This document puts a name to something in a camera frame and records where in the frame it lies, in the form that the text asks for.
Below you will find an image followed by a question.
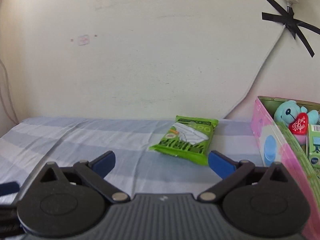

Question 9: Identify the green wet wipes pack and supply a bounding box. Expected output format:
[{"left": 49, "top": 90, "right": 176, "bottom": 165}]
[{"left": 149, "top": 115, "right": 219, "bottom": 166}]

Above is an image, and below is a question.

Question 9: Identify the green cardboard box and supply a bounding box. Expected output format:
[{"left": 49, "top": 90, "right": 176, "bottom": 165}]
[{"left": 307, "top": 124, "right": 320, "bottom": 168}]

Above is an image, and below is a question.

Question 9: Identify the pink macaron biscuit tin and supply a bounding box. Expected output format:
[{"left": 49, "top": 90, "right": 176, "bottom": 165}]
[{"left": 251, "top": 96, "right": 319, "bottom": 239}]

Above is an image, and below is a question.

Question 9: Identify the long green patterned box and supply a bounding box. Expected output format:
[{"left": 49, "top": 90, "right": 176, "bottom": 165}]
[{"left": 277, "top": 122, "right": 319, "bottom": 183}]

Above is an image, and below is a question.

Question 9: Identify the teal teddy bear with heart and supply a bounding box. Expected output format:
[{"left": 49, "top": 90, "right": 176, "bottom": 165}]
[{"left": 273, "top": 100, "right": 319, "bottom": 145}]

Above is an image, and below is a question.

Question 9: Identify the black tape cross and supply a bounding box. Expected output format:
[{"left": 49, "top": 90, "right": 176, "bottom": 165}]
[{"left": 261, "top": 0, "right": 320, "bottom": 57}]

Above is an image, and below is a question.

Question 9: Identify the white wall cable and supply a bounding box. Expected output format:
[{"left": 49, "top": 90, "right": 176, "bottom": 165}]
[{"left": 222, "top": 26, "right": 286, "bottom": 119}]

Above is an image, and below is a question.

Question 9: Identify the thin red wall wire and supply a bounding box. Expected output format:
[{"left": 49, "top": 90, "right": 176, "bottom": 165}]
[{"left": 0, "top": 58, "right": 20, "bottom": 124}]

